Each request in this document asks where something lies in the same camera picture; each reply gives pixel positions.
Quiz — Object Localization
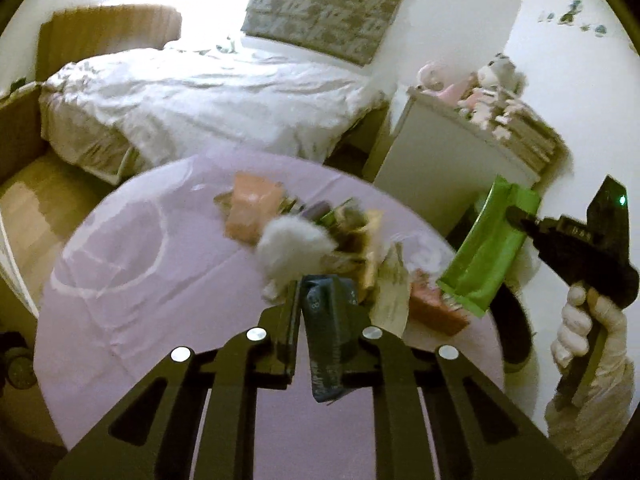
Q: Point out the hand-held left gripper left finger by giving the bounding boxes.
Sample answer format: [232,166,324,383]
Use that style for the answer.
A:
[50,280,303,480]

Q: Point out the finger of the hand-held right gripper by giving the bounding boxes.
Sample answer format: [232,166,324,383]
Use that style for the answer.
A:
[505,204,547,242]

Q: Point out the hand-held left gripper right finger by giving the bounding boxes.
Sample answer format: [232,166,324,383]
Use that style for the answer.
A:
[340,277,576,480]

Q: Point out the dark blue packet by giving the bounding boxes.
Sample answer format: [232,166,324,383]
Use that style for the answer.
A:
[300,275,361,403]

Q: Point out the green packet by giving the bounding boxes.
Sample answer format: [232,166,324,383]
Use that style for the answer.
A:
[436,175,543,320]

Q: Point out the person's right forearm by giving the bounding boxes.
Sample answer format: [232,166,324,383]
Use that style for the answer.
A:
[544,360,632,477]

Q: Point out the person's right hand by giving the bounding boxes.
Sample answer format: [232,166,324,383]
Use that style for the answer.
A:
[550,282,628,411]

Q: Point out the paper receipt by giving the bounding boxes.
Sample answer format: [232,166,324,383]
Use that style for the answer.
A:
[370,245,413,338]

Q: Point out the white fluffy ball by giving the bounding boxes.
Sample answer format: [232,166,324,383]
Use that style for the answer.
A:
[257,217,338,286]

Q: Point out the yellow wrapper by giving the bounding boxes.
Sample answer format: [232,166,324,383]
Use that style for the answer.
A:
[350,210,386,291]

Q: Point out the stack of books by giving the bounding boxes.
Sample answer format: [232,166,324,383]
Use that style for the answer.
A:
[495,105,568,171]

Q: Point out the orange box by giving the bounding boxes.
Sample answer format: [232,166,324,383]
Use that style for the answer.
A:
[407,270,471,336]

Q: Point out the white cabinet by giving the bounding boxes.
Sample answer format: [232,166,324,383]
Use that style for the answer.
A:
[372,87,541,236]

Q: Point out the orange packet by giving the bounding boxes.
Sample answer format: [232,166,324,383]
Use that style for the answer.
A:
[225,172,286,246]

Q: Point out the purple tablecloth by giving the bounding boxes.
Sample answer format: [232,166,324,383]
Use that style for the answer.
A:
[32,150,506,453]

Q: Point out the white grey plush toy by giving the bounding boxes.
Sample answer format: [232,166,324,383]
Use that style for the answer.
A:
[475,52,528,96]

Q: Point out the pink plush toy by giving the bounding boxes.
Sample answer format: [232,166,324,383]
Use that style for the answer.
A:
[417,60,476,106]

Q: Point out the bed with white duvet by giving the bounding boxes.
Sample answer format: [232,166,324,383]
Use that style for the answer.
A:
[37,42,391,181]

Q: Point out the wooden headboard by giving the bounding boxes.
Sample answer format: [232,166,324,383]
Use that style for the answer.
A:
[37,4,183,83]

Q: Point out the teal wall stickers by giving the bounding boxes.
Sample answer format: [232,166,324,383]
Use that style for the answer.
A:
[537,0,608,38]

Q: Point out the grey patterned wall hanging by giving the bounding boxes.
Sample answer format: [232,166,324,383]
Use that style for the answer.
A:
[240,0,418,66]

